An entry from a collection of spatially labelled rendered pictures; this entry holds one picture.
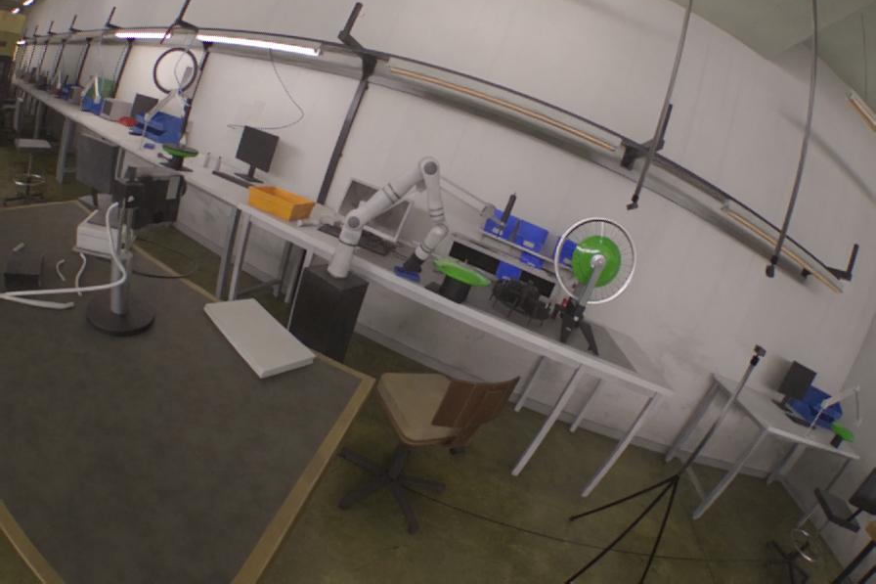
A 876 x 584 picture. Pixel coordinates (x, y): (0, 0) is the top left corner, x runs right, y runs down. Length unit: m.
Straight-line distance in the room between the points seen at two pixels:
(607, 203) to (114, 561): 2.88
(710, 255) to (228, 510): 3.16
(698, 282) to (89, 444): 3.30
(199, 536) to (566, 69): 3.00
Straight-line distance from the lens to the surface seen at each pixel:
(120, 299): 0.85
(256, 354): 0.79
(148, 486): 0.57
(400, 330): 2.99
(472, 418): 1.28
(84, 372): 0.74
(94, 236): 1.15
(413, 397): 1.49
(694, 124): 3.14
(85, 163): 2.61
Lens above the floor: 1.46
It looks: 12 degrees down
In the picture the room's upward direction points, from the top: 21 degrees clockwise
